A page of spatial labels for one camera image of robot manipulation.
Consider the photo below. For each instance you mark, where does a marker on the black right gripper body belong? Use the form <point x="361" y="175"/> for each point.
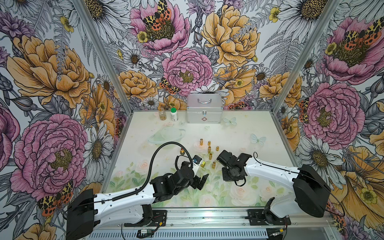
<point x="228" y="175"/>

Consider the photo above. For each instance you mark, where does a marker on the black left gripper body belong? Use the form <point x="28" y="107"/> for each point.
<point x="194" y="182"/>

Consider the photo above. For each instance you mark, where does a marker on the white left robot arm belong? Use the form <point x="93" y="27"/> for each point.
<point x="90" y="211"/>

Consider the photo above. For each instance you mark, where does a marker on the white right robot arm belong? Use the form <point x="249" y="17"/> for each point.
<point x="309" y="192"/>

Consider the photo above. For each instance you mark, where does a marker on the white bottle green cap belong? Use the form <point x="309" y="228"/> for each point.
<point x="174" y="114"/>

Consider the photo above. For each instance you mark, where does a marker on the silver aluminium first aid case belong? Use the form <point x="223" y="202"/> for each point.
<point x="204" y="108"/>

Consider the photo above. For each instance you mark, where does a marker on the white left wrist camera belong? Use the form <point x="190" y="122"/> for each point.
<point x="197" y="160"/>

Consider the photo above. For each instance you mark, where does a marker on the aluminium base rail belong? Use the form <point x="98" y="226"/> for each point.
<point x="225" y="224"/>

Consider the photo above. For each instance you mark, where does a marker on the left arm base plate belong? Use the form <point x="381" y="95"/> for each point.
<point x="154" y="219"/>

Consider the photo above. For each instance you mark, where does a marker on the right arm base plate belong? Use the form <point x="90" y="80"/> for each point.
<point x="259" y="217"/>

